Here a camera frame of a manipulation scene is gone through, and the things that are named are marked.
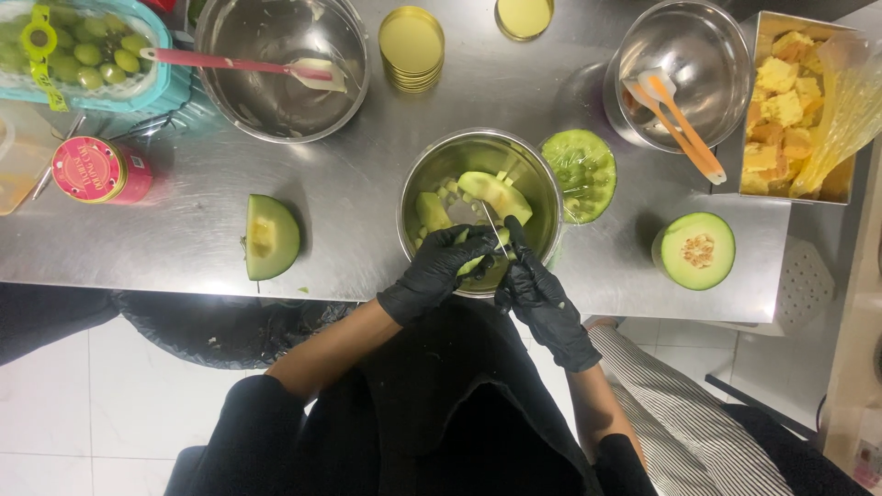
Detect person's right hand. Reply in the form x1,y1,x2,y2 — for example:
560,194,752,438
494,215,603,373

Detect person's left hand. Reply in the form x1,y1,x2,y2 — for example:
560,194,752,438
377,224,499,328

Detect peeled green melon piece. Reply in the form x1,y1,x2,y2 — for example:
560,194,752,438
455,226,512,278

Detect small steel knife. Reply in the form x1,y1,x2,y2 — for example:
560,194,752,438
480,199,511,260

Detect small peeled melon slice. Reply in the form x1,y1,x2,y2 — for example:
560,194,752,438
415,192,453,234

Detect large peeled melon slice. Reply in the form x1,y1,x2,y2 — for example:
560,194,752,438
457,171,533,227

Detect heap of melon cubes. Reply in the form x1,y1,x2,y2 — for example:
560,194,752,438
415,170,518,250

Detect medium steel mixing bowl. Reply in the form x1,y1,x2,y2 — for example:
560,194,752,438
397,128,565,299

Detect cling-wrapped bowl of melon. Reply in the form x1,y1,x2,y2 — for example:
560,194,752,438
539,129,618,226

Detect person's black apron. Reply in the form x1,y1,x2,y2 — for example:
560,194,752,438
164,296,659,496

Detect green melon quarter wedge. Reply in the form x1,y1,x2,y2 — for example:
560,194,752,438
240,193,302,282

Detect stack of gold lids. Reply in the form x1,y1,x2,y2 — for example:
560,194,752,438
378,6,446,95

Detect orange and white spatula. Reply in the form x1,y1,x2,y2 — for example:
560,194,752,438
637,66,728,181
622,77,724,186

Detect green melon half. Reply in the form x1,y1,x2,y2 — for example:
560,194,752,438
651,211,737,292

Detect large steel mixing bowl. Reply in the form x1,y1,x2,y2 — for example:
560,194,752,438
194,0,371,145

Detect black trash bag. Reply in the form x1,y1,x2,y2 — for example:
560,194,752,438
113,290,356,371

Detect striped white cloth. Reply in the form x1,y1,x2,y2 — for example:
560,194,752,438
584,322,797,496

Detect deep steel mixing bowl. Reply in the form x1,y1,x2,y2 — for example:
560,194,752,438
603,0,754,154

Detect heap of yellow cake pieces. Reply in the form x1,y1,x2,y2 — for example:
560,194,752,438
741,30,826,197

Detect teal plastic grape basket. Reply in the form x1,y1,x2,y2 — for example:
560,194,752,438
0,0,193,114

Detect rectangular steel tray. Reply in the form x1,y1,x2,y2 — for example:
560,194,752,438
738,10,857,206

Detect pink round tin can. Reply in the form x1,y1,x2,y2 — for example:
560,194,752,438
51,135,154,206

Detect clear yellow plastic bag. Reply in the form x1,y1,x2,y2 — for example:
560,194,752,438
789,33,882,198

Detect thin metal tongs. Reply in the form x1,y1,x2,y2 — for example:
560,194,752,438
31,113,88,201

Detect bunch of green grapes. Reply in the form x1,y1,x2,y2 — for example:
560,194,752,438
0,6,153,91

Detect translucent plastic container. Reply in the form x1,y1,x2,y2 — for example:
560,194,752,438
0,99,63,217

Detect red-handled white spatula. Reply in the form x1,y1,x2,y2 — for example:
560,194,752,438
139,47,348,94

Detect yellow-green basket strap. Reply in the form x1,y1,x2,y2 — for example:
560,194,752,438
18,5,70,113

